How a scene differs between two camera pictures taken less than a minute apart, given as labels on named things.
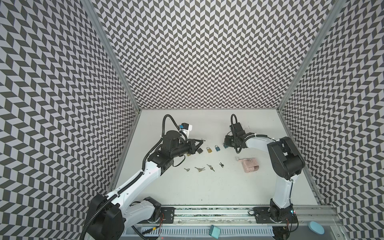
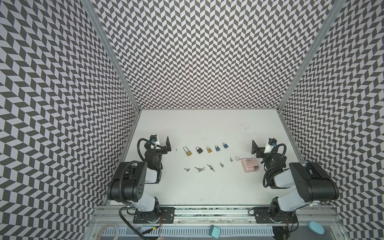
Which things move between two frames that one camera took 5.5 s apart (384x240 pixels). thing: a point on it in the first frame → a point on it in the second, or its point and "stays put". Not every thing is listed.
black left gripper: x=193 y=148 → x=164 y=148
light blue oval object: x=316 y=227 stays put
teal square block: x=214 y=231 stays put
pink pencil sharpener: x=250 y=164 stays put
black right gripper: x=229 y=141 → x=261 y=151
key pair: x=200 y=169 stays put
